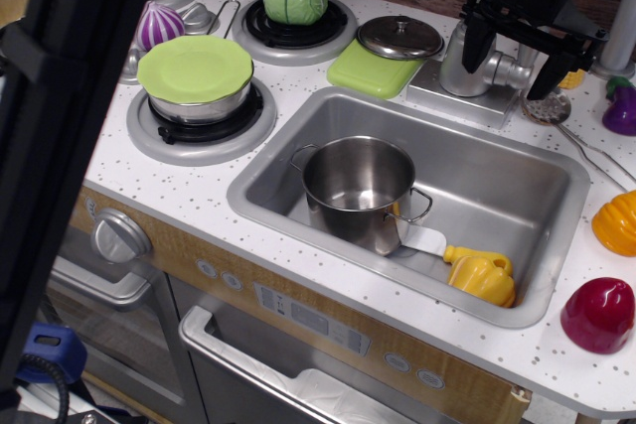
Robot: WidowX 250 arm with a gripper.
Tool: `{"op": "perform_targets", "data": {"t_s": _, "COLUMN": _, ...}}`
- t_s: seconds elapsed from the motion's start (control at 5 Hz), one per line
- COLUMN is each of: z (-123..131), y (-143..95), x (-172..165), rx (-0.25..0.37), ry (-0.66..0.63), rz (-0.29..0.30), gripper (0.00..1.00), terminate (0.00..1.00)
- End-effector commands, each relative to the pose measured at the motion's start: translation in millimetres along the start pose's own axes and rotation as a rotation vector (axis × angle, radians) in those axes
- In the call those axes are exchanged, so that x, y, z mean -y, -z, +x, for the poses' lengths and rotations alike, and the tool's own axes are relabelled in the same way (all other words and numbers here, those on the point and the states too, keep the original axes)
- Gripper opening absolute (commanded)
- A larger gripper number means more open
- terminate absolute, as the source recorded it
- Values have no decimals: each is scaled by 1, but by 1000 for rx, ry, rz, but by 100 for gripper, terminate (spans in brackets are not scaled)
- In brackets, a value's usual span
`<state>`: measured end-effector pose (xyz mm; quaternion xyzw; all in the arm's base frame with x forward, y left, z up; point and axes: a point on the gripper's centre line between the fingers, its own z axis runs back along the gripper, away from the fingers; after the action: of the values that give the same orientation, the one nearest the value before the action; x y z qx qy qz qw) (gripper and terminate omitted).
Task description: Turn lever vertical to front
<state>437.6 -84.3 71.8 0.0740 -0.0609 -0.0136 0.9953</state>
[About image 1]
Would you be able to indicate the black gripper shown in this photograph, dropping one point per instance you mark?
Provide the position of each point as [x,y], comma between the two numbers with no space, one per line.
[553,27]

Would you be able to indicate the purple striped toy onion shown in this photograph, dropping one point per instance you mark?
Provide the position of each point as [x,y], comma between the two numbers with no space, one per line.
[158,24]

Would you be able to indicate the steel wire utensil handle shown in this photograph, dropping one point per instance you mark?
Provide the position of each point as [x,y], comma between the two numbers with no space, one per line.
[224,18]

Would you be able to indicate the front left stove burner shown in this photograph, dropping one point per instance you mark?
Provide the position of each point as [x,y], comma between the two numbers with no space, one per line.
[181,145]

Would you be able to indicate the grey stove knob lower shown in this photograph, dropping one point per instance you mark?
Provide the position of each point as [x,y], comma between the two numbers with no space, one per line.
[130,67]

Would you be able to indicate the green plastic cutting board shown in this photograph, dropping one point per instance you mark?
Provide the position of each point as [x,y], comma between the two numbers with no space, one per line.
[361,70]

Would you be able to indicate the steel pot in sink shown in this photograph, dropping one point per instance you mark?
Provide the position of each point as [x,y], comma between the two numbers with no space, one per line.
[361,190]

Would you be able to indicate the yellow handled white spatula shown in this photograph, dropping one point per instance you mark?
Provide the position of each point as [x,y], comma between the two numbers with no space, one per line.
[431,241]

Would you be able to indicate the grey toy sink basin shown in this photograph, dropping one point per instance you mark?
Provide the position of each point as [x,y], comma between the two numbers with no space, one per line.
[481,190]

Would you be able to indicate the silver toy faucet base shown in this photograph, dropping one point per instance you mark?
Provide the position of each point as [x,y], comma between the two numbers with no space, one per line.
[446,86]

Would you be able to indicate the toy oven door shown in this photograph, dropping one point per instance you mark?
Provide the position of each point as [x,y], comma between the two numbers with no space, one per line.
[125,316]

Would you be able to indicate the steel pot lid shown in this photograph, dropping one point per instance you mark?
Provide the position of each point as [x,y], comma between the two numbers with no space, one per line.
[400,38]

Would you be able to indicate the purple toy eggplant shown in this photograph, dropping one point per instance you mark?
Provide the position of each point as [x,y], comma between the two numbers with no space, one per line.
[619,117]

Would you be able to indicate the steel pot on burner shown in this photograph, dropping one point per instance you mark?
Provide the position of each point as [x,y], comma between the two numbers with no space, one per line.
[201,113]

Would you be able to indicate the grey metal post right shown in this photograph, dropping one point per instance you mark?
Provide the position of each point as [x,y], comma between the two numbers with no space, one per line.
[615,58]

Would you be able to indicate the blue clamp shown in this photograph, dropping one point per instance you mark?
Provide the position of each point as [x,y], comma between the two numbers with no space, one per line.
[47,345]

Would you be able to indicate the light green plate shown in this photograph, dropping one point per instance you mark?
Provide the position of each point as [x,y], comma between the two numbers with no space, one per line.
[195,69]

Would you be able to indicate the silver toy faucet lever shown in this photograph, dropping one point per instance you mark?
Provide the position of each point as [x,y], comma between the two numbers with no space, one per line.
[503,70]

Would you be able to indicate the grey stove knob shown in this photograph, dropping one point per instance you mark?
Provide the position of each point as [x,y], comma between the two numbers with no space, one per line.
[199,20]
[130,67]

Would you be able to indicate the back right stove burner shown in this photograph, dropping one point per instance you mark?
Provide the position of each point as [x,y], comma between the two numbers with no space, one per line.
[284,45]

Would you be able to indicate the grey stove knob middle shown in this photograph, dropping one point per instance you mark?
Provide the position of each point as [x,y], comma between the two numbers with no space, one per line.
[199,20]

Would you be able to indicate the grey oven dial knob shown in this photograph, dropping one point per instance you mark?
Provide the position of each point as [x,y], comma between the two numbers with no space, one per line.
[117,238]

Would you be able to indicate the black camera mount frame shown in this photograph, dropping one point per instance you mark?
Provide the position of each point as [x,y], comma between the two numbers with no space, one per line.
[65,58]

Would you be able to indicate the orange toy pepper half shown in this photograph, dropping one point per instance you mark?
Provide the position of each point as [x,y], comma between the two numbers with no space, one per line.
[614,225]

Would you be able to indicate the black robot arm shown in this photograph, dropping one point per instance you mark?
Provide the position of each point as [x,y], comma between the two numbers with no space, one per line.
[553,27]

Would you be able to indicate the toy dishwasher door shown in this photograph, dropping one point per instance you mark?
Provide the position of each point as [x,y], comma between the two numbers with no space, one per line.
[251,372]

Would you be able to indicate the red toy pepper half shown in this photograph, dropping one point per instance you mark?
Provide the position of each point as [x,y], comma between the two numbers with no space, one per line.
[600,315]

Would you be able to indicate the yellow toy corn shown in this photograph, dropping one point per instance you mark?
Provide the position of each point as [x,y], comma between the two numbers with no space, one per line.
[572,80]

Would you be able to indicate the yellow toy pepper half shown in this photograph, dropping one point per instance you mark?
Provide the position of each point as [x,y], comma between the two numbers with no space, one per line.
[485,278]

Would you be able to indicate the steel slotted skimmer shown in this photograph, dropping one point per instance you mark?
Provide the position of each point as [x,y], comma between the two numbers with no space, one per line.
[553,111]

